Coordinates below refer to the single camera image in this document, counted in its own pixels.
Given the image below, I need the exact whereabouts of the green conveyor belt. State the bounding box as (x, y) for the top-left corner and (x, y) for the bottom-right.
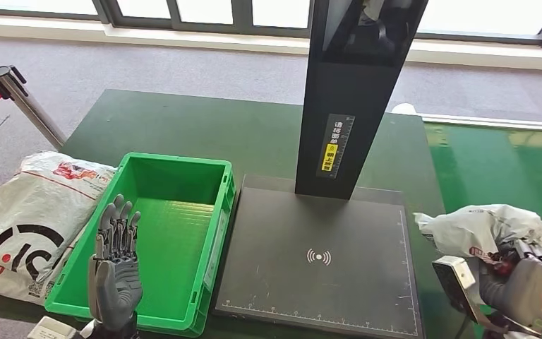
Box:
(424, 122), (542, 339)

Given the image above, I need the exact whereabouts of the green plastic crate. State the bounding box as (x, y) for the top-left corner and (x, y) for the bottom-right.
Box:
(44, 152), (237, 338)

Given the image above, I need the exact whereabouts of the white conveyor side rail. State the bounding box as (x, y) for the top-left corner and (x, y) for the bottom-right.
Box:
(419, 113), (542, 133)

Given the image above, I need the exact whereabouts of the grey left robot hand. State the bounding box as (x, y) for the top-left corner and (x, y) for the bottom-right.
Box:
(88, 194), (144, 331)

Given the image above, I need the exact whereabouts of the white round cap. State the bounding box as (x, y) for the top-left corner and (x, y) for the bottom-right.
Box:
(391, 102), (419, 117)

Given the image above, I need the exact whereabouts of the large white bag black logo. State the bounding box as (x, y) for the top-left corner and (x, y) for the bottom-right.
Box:
(0, 150), (118, 306)

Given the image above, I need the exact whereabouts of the white window sill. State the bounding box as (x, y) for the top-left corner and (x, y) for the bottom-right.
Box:
(0, 15), (542, 72)

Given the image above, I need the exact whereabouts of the white parcel black red print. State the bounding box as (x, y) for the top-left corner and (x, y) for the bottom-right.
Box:
(413, 203), (542, 283)

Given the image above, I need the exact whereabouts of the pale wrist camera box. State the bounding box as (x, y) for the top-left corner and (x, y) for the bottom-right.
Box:
(432, 255), (492, 328)
(27, 316), (78, 339)

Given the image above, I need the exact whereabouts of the black inbound scanner machine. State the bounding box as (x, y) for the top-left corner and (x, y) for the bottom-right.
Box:
(214, 0), (430, 339)

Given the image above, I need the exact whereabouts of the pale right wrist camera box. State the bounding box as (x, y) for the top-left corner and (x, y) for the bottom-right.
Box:
(432, 255), (492, 328)

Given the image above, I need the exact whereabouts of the dark window frame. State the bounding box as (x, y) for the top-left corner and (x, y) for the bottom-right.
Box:
(0, 0), (542, 50)

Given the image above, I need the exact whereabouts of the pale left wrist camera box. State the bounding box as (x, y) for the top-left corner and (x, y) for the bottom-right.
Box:
(27, 316), (78, 339)

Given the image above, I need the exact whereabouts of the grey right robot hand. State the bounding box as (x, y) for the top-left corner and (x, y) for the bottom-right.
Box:
(478, 238), (542, 335)

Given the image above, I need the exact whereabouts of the silver stanchion post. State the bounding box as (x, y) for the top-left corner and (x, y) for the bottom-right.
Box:
(0, 64), (68, 150)

